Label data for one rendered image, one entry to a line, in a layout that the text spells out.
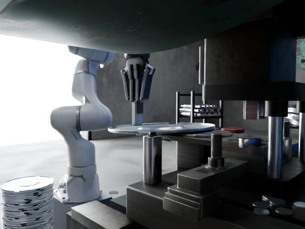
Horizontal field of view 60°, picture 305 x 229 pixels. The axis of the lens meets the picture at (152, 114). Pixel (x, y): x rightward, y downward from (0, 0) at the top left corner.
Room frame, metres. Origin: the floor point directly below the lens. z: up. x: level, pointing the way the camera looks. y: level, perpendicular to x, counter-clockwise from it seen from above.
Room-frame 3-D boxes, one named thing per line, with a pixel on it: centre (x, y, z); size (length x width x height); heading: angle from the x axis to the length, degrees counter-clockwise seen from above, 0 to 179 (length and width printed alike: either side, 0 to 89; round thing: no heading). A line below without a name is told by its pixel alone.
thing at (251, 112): (0.54, -0.21, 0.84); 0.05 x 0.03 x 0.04; 135
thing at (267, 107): (0.53, -0.22, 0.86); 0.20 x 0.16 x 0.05; 135
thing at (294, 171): (0.53, -0.22, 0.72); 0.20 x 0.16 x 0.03; 135
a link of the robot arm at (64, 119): (1.09, 0.33, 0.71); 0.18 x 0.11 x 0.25; 97
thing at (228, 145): (0.53, -0.21, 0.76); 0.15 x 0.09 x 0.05; 135
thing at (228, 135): (0.65, -0.09, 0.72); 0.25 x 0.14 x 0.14; 45
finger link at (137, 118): (0.78, 0.04, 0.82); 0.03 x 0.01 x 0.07; 135
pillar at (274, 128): (0.43, -0.20, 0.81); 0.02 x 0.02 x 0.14
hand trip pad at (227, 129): (0.93, -0.28, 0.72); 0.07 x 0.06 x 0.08; 45
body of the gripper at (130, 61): (0.78, 0.04, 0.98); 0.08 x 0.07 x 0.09; 45
